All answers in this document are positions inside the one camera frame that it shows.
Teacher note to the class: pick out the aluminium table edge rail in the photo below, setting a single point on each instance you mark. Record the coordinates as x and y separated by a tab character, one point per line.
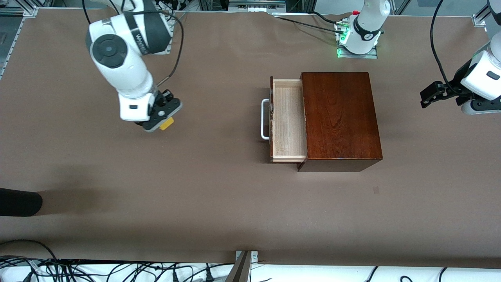
30	13

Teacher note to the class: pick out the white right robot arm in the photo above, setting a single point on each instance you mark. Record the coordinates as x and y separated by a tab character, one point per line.
117	58

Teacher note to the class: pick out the dark brown wooden cabinet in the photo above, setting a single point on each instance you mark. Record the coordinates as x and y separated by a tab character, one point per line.
344	125

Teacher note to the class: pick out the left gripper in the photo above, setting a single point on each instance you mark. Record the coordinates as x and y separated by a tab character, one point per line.
455	85

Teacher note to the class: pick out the aluminium frame corner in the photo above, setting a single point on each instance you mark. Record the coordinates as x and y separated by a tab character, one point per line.
479	21

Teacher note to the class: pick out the yellow block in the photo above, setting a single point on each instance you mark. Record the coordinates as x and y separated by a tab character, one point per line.
166	124

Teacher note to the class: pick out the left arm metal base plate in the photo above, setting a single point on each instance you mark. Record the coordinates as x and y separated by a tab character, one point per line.
358	56

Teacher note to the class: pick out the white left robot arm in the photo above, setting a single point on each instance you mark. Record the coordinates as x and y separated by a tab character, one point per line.
366	27

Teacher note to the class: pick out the metal table clamp bracket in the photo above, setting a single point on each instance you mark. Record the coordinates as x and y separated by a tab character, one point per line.
244	260

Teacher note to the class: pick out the grey power strip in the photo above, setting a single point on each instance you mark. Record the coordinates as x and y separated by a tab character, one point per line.
256	4

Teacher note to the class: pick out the black cylindrical object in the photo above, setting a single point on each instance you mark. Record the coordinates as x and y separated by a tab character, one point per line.
19	201

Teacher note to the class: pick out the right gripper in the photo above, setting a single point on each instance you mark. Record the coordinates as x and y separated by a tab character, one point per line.
166	96

